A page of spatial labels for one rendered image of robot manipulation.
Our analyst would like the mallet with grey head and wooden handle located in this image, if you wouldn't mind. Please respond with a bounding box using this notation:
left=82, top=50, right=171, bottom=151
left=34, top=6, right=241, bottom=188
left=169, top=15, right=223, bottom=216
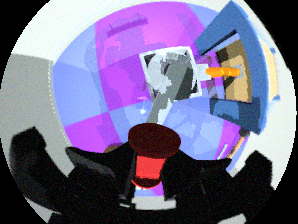
left=226, top=128, right=250, bottom=159

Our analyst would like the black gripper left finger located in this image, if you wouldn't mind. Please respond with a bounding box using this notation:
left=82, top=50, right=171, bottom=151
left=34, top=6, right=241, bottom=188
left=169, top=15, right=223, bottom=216
left=65, top=141, right=138, bottom=198

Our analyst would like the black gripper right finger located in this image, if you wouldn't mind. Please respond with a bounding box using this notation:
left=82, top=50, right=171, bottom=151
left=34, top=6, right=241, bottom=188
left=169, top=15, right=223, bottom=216
left=160, top=149, right=233, bottom=201

